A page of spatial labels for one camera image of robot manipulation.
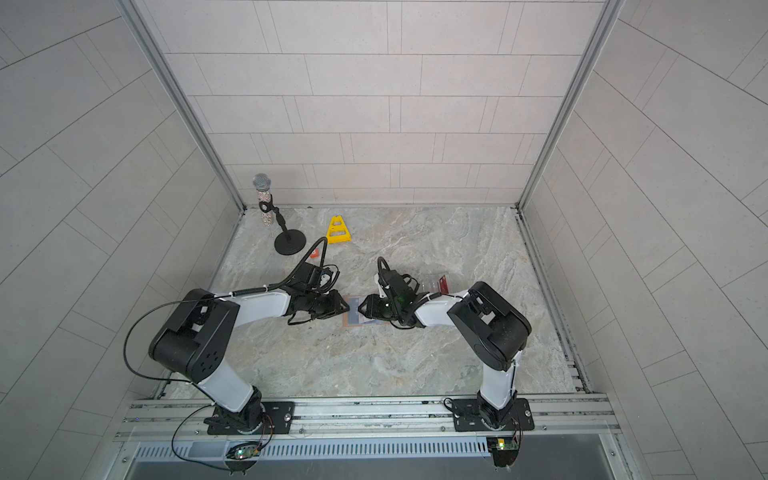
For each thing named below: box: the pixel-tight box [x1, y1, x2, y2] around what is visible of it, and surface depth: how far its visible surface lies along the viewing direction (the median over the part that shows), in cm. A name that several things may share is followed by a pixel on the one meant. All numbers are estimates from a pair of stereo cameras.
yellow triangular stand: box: [326, 215, 352, 244], surface depth 111 cm
